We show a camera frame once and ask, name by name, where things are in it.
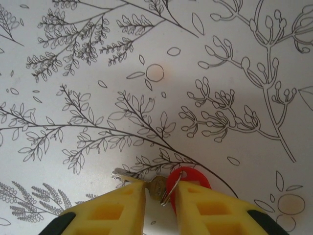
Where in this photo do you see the brass key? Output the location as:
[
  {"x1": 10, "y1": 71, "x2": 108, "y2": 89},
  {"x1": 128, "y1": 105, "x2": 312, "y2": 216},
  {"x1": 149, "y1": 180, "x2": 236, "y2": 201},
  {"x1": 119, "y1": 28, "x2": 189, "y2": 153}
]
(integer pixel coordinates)
[{"x1": 111, "y1": 167, "x2": 170, "y2": 204}]

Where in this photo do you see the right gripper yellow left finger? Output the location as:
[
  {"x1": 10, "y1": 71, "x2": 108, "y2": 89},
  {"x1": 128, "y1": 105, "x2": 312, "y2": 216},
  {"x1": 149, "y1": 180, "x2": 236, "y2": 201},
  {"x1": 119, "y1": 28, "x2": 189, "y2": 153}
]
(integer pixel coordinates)
[{"x1": 41, "y1": 182, "x2": 147, "y2": 235}]

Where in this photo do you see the small metal split ring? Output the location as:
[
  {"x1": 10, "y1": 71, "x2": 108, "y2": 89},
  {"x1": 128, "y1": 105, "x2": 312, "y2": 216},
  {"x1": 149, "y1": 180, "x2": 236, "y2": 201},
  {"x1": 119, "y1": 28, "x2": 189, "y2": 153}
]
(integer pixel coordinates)
[{"x1": 159, "y1": 172, "x2": 183, "y2": 207}]

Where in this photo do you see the red plastic key tag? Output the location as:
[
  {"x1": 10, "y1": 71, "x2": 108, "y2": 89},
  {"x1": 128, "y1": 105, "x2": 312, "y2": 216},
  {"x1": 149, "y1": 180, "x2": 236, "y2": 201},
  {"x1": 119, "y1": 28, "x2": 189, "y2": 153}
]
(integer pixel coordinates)
[{"x1": 166, "y1": 166, "x2": 212, "y2": 212}]

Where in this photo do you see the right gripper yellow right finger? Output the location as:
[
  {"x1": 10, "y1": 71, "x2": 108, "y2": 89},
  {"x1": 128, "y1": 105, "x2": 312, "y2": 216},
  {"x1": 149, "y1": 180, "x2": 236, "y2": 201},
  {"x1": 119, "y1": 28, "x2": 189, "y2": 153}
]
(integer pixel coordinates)
[{"x1": 175, "y1": 181, "x2": 290, "y2": 235}]

